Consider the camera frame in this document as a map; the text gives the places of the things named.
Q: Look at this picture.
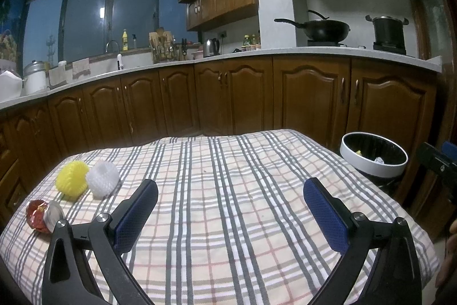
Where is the white pot with steel lid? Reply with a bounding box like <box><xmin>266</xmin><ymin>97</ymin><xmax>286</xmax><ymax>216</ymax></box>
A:
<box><xmin>23</xmin><ymin>59</ymin><xmax>49</xmax><ymax>95</ymax></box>

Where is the utensil rack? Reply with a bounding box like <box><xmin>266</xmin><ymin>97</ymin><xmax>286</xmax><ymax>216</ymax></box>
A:
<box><xmin>149</xmin><ymin>27</ymin><xmax>178</xmax><ymax>63</ymax></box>

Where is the person's right hand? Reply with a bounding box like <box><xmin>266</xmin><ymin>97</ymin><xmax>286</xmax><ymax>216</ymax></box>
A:
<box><xmin>435</xmin><ymin>219</ymin><xmax>457</xmax><ymax>288</ymax></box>

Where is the black wok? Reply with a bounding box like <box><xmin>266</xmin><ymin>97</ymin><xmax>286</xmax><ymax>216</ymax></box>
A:
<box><xmin>274</xmin><ymin>18</ymin><xmax>351</xmax><ymax>42</ymax></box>

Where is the blue wall poster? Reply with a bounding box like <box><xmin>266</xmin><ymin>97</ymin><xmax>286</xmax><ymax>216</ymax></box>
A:
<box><xmin>0</xmin><ymin>0</ymin><xmax>27</xmax><ymax>71</ymax></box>

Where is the steel electric kettle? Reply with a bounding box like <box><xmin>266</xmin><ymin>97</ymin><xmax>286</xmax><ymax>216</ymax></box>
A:
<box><xmin>203</xmin><ymin>38</ymin><xmax>221</xmax><ymax>58</ymax></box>

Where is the round white foam net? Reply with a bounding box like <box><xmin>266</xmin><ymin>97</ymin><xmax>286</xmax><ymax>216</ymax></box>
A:
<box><xmin>86</xmin><ymin>161</ymin><xmax>119</xmax><ymax>198</ymax></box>

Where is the beige dish cloth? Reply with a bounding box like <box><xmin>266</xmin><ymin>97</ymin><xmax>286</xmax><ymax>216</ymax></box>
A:
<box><xmin>72</xmin><ymin>58</ymin><xmax>90</xmax><ymax>79</ymax></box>

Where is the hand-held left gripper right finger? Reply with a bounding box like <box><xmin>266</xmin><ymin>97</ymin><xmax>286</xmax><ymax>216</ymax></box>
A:
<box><xmin>303</xmin><ymin>177</ymin><xmax>424</xmax><ymax>305</ymax></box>

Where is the black stock pot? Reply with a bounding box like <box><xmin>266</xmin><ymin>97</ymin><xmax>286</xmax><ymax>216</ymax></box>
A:
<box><xmin>365</xmin><ymin>15</ymin><xmax>408</xmax><ymax>45</ymax></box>

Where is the yellow foam net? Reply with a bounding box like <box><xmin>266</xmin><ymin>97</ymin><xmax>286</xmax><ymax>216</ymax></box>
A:
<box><xmin>56</xmin><ymin>162</ymin><xmax>91</xmax><ymax>199</ymax></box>

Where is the kitchen window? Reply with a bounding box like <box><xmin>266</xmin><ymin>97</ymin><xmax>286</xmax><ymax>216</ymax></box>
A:
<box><xmin>23</xmin><ymin>0</ymin><xmax>199</xmax><ymax>67</ymax></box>

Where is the row of wooden base cabinets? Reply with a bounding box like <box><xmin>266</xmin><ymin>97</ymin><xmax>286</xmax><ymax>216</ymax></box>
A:
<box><xmin>0</xmin><ymin>57</ymin><xmax>438</xmax><ymax>220</ymax></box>

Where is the white dish cloth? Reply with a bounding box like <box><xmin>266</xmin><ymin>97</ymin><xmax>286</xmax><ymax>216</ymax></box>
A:
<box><xmin>49</xmin><ymin>65</ymin><xmax>68</xmax><ymax>86</ymax></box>

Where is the white plastic bag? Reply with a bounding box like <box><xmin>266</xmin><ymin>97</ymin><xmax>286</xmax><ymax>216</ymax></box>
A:
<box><xmin>0</xmin><ymin>70</ymin><xmax>23</xmax><ymax>103</ymax></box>

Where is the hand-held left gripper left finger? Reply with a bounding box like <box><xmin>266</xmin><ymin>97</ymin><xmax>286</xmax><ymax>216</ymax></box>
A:
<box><xmin>41</xmin><ymin>178</ymin><xmax>159</xmax><ymax>305</ymax></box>

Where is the gas stove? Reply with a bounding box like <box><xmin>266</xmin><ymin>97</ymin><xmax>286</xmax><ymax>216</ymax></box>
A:
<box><xmin>306</xmin><ymin>39</ymin><xmax>408</xmax><ymax>55</ymax></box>

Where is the sink faucet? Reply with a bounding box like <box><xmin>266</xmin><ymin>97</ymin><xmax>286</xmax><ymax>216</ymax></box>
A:
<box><xmin>106</xmin><ymin>39</ymin><xmax>124</xmax><ymax>71</ymax></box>

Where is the checked tablecloth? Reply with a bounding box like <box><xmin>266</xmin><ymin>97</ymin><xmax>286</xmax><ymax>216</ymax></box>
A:
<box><xmin>0</xmin><ymin>129</ymin><xmax>440</xmax><ymax>305</ymax></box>

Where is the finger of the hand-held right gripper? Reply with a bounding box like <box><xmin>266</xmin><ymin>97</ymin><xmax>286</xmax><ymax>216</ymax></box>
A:
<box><xmin>442</xmin><ymin>141</ymin><xmax>457</xmax><ymax>161</ymax></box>
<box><xmin>416</xmin><ymin>142</ymin><xmax>457</xmax><ymax>206</ymax></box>

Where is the white rimmed trash bin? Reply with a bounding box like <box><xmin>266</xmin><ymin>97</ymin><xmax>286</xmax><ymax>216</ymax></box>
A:
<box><xmin>339</xmin><ymin>132</ymin><xmax>408</xmax><ymax>196</ymax></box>

